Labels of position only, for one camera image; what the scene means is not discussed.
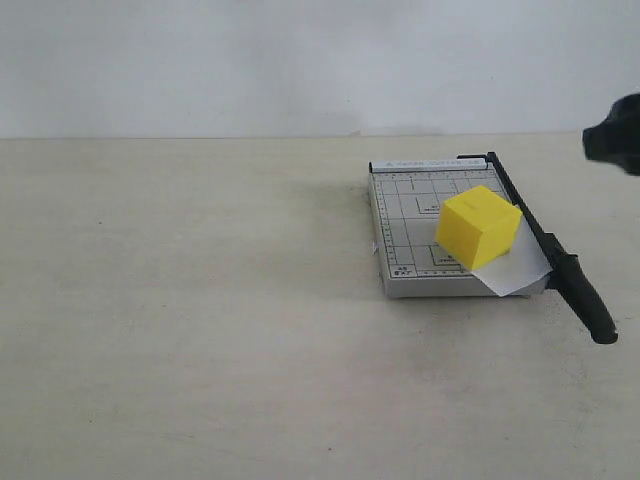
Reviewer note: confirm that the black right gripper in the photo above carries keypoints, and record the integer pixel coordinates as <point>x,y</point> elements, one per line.
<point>615,140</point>

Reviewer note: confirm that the black cutter blade lever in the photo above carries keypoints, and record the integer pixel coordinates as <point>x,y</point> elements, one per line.
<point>567,276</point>

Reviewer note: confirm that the white paper sheet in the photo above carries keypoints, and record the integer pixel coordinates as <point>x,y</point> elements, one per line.
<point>519,268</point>

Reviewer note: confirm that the yellow cube block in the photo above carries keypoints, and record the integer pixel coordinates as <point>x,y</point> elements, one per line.
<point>477,226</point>

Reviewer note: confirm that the grey paper cutter base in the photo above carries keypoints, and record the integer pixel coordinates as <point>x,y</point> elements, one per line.
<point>405,198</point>

